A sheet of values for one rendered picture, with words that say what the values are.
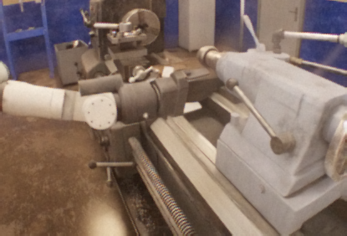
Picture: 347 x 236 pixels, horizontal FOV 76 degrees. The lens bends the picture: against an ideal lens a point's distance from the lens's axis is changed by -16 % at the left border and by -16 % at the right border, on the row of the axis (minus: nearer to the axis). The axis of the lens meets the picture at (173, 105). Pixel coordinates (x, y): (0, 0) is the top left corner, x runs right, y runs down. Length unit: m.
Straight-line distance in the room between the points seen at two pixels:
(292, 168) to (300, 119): 0.11
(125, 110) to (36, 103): 0.19
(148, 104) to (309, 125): 0.35
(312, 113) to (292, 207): 0.21
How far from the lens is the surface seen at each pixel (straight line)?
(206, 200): 0.74
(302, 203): 0.63
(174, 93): 0.58
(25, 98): 0.55
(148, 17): 1.80
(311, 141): 0.60
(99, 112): 0.51
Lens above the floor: 1.36
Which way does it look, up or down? 26 degrees down
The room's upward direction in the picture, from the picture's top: 1 degrees counter-clockwise
